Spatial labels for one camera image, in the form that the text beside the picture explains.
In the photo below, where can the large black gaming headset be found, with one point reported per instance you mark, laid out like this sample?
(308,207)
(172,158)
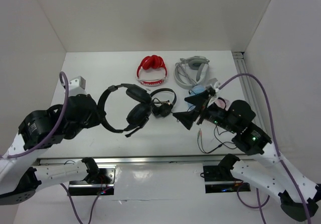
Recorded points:
(137,104)

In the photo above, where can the grey white headphones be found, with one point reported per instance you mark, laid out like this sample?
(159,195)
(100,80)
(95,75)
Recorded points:
(191,72)

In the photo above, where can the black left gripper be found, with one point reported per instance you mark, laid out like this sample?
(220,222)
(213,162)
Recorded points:
(98,119)

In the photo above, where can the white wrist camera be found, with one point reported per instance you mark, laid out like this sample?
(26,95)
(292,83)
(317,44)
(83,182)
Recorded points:
(77,86)
(212,86)

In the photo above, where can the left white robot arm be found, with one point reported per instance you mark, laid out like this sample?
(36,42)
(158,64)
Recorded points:
(38,132)

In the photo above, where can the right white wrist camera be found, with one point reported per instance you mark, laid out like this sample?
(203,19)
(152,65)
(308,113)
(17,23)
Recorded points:
(212,86)

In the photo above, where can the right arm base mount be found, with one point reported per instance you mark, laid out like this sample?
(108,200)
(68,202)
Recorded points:
(218,178)

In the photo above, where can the red white headphones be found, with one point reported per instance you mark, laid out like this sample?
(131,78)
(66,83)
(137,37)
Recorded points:
(150,64)

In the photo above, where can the blue pink cat headphones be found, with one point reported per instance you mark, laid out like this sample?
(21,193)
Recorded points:
(220,102)

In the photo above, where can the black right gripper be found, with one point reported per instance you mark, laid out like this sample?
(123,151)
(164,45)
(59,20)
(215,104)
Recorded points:
(186,117)

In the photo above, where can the aluminium front table rail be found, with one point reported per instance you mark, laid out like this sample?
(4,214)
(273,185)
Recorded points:
(137,160)

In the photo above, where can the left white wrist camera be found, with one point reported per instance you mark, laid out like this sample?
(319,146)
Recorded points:
(77,86)

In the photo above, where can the small black headphones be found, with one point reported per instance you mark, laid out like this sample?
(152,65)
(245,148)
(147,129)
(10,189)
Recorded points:
(161,109)

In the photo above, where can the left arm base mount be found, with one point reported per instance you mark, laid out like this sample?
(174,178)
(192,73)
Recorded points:
(103,184)

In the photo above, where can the aluminium side rail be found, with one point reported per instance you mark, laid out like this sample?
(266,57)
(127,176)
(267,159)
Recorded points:
(247,87)

